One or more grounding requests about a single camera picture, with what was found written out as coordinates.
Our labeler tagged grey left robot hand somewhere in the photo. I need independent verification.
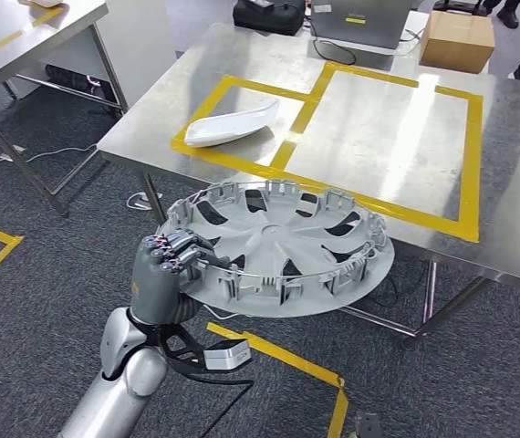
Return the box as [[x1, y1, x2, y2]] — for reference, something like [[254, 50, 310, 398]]
[[129, 228, 231, 328]]

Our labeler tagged grey plastic wheel hubcap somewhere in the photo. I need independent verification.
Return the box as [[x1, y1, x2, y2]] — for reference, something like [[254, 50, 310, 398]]
[[154, 179, 396, 319]]

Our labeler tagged white curved plastic part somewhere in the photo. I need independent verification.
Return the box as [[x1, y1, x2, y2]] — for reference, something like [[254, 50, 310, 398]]
[[184, 98, 281, 149]]

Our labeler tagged steel workbench table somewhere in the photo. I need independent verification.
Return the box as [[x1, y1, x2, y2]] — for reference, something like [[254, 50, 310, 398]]
[[97, 23, 520, 349]]

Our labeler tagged small yellow tape square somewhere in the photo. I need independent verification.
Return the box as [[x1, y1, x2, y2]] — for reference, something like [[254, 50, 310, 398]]
[[169, 73, 316, 176]]

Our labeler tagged yellow floor tape strip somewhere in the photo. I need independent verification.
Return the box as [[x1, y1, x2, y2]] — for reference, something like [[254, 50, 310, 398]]
[[206, 321, 350, 438]]

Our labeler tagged white cabinet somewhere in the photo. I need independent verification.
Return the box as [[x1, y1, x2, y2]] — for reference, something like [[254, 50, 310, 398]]
[[7, 0, 184, 109]]

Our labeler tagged black carry bag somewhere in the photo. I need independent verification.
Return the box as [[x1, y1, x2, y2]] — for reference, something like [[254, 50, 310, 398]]
[[232, 0, 308, 37]]

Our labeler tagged steel side table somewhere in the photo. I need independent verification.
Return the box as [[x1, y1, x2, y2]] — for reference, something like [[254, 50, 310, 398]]
[[0, 0, 129, 219]]

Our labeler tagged grey laptop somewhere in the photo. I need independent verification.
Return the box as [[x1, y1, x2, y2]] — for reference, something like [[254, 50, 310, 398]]
[[310, 0, 414, 51]]

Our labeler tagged large yellow tape square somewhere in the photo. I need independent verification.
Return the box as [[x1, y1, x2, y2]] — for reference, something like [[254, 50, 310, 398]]
[[269, 60, 485, 245]]

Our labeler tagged brown cardboard box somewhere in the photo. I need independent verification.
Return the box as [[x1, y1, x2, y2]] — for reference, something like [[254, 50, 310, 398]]
[[419, 10, 497, 75]]

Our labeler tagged black router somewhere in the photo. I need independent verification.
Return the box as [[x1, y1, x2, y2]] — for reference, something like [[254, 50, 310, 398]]
[[433, 0, 489, 16]]

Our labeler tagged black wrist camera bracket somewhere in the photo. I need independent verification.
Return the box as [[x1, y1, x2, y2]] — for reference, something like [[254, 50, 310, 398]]
[[157, 323, 243, 376]]

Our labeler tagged white floor cable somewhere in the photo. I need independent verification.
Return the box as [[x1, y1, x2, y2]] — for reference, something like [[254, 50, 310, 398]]
[[0, 142, 99, 167], [126, 192, 163, 213]]

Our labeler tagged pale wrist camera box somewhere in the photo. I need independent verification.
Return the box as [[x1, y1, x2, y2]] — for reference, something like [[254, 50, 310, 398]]
[[203, 339, 252, 371]]

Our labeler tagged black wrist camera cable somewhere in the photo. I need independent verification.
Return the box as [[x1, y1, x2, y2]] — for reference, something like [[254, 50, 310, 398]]
[[182, 369, 255, 438]]

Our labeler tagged black laptop cable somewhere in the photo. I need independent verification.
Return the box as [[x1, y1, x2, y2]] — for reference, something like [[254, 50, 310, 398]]
[[304, 16, 358, 67]]

